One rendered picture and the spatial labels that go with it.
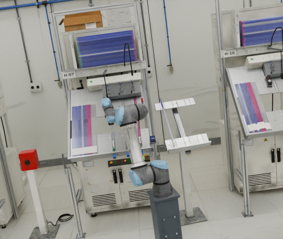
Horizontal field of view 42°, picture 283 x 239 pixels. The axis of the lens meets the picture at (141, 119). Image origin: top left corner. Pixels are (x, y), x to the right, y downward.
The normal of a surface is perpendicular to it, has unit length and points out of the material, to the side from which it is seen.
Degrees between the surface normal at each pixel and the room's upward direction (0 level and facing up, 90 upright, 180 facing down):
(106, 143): 43
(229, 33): 90
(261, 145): 90
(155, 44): 90
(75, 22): 80
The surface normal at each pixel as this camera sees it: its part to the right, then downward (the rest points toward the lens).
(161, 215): 0.26, 0.20
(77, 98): -0.07, -0.54
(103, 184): 0.03, 0.24
